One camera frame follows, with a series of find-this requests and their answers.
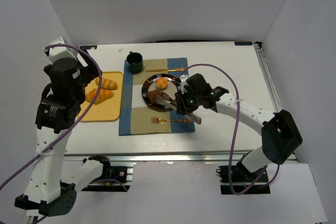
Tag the dark green mug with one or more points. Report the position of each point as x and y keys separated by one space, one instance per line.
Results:
x=135 y=62

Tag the round bread bun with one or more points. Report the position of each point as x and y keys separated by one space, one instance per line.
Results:
x=161 y=83

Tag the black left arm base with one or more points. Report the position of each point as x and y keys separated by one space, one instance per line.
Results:
x=120 y=180

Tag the left blue logo sticker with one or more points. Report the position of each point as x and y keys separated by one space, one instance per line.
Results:
x=88 y=47

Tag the metal tongs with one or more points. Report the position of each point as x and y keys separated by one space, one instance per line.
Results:
x=160 y=100

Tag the right blue logo sticker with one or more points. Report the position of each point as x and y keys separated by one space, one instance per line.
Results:
x=243 y=43

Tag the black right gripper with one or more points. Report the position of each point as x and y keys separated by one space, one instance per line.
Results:
x=180 y=100

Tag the striped orange croissant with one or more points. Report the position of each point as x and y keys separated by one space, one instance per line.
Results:
x=102 y=95

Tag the gold knife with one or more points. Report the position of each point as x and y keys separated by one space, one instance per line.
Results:
x=166 y=70

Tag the brown chocolate croissant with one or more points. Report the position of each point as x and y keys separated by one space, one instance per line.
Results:
x=152 y=95

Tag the blue logo sticker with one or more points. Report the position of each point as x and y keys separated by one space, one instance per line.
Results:
x=88 y=47
x=243 y=43

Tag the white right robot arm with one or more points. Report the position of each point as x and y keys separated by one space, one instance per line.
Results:
x=280 y=136

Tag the blue beige placemat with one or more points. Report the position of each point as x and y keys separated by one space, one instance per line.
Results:
x=135 y=114

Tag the striped bread roll far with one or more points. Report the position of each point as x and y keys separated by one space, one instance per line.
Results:
x=108 y=84

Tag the yellow plastic tray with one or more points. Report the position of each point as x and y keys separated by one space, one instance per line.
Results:
x=108 y=110

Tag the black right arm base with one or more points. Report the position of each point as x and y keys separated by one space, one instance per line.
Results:
x=241 y=182

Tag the gold fork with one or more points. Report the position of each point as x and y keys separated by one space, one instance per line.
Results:
x=160 y=120

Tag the dark rimmed ceramic plate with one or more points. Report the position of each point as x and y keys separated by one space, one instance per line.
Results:
x=149 y=85

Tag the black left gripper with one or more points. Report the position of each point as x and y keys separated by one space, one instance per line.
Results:
x=87 y=76

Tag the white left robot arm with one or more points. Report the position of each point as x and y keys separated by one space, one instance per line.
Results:
x=58 y=112

